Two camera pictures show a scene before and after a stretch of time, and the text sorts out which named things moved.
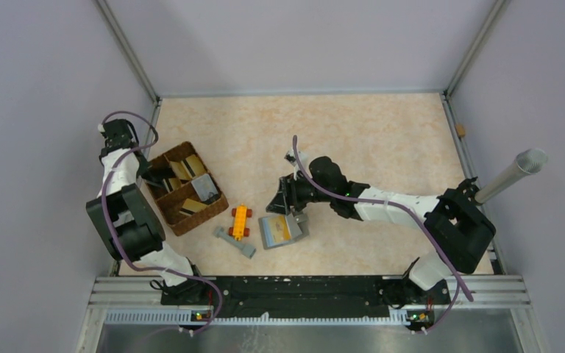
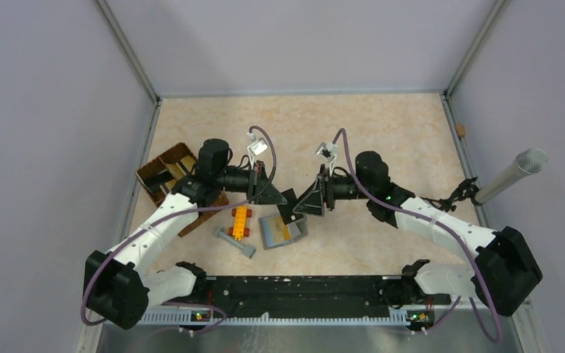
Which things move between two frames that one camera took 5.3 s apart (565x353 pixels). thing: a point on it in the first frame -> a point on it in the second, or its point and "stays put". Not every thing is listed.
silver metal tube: [527, 162] stays put
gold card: [195, 167] -> [176, 170]
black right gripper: [288, 195] -> [313, 203]
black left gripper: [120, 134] -> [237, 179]
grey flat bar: [246, 251] stays put
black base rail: [303, 297] stays put
